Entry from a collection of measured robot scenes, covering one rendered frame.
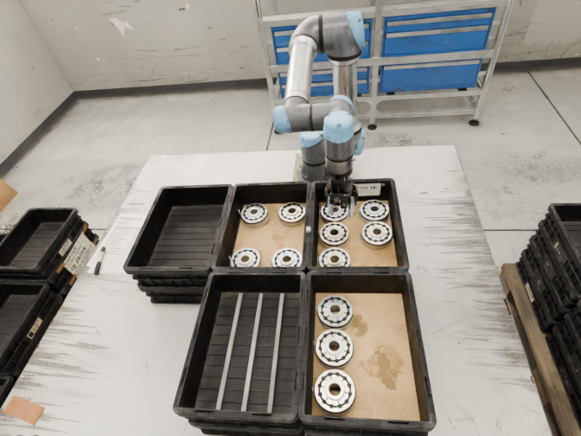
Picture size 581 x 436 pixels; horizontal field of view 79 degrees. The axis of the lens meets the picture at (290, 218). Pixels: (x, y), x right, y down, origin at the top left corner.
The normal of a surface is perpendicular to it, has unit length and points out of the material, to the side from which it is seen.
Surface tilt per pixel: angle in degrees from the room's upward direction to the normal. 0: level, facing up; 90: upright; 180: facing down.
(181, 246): 0
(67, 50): 90
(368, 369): 0
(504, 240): 0
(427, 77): 90
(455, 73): 90
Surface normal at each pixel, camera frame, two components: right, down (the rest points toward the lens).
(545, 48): -0.11, 0.74
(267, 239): -0.12, -0.67
